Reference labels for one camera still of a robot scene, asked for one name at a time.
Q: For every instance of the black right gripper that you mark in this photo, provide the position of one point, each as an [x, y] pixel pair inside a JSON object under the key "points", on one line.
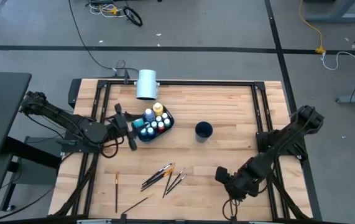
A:
{"points": [[239, 186]]}

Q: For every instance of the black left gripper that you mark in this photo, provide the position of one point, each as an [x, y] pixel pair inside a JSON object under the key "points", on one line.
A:
{"points": [[122, 127]]}

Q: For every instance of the thin paintbrush silver ferrule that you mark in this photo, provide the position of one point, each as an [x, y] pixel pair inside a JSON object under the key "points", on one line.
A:
{"points": [[232, 211]]}

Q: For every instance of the small bright blue paint bottle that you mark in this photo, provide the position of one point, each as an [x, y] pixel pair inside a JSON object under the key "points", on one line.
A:
{"points": [[144, 132]]}

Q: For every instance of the small light green paint bottle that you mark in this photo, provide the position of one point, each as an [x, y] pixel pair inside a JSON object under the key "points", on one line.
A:
{"points": [[147, 126]]}

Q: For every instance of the large lavender paint bottle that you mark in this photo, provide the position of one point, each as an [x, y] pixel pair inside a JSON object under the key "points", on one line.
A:
{"points": [[149, 115]]}

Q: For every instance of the small black paint bottle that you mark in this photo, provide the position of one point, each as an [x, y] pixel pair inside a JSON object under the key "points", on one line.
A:
{"points": [[154, 124]]}

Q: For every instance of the small turquoise paint bottle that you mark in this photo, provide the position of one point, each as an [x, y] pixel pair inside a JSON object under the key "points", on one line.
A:
{"points": [[158, 119]]}

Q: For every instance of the large yellow paint bottle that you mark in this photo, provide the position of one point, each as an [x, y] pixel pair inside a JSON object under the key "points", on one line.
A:
{"points": [[158, 109]]}

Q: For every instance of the teal plastic storage bin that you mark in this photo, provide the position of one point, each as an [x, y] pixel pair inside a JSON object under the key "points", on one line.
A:
{"points": [[161, 133]]}

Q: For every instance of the small teal green paint bottle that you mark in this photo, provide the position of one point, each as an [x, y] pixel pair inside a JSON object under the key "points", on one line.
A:
{"points": [[167, 122]]}

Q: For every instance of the dark blue plastic cup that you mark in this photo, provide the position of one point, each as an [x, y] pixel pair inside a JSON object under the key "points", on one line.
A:
{"points": [[203, 129]]}

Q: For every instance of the thin paintbrush gold ferrule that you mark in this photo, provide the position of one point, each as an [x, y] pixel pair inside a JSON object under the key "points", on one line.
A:
{"points": [[136, 204]]}

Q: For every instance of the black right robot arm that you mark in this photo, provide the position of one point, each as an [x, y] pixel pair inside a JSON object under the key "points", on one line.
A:
{"points": [[289, 137]]}

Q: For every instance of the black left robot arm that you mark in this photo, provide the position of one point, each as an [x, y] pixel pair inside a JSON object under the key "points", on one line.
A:
{"points": [[71, 123]]}

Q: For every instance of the large teal paint bottle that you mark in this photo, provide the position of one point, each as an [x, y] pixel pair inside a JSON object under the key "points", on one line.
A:
{"points": [[138, 123]]}

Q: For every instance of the white cylindrical lamp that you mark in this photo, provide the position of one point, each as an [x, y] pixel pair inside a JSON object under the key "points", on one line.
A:
{"points": [[147, 84]]}

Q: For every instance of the dark desk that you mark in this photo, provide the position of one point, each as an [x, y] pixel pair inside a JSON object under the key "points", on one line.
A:
{"points": [[0, 112]]}

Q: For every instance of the grey table base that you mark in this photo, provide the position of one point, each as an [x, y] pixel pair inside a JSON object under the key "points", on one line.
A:
{"points": [[335, 17]]}

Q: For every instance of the grey aluminium bracket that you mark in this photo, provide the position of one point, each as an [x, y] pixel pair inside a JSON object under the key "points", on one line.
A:
{"points": [[262, 222], [93, 221]]}

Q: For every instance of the black lamp mount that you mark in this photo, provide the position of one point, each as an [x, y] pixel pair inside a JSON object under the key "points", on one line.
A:
{"points": [[126, 79]]}

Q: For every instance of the black desk leg frame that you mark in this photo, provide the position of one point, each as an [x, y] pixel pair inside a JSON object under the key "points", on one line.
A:
{"points": [[9, 186]]}

